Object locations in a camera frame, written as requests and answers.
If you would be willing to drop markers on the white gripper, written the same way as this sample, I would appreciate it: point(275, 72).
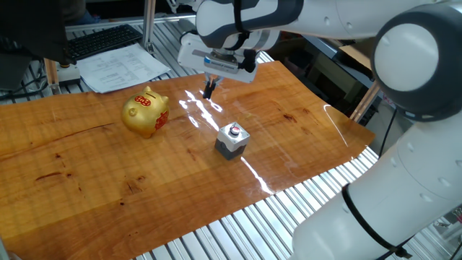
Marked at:
point(187, 54)

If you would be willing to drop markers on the grey red push button box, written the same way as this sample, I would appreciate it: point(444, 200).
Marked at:
point(231, 142)

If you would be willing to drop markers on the black computer keyboard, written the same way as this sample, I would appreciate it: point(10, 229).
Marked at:
point(104, 41)

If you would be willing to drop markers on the printed paper sheets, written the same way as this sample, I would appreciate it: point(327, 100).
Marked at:
point(119, 68)

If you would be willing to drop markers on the black monitor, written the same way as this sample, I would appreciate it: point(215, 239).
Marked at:
point(32, 29)

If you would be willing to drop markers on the aluminium profile post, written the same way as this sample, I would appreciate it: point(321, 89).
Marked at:
point(148, 25)

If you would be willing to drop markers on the aluminium profile rail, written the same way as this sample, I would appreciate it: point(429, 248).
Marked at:
point(108, 22)

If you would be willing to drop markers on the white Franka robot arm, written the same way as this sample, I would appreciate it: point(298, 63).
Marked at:
point(415, 180)

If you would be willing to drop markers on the gold piggy bank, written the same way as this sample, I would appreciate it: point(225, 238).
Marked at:
point(144, 115)

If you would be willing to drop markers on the silver wrist module blue end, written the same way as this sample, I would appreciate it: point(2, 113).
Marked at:
point(220, 65)

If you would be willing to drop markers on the wood grain vinyl mat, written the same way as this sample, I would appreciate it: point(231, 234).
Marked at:
point(108, 187)

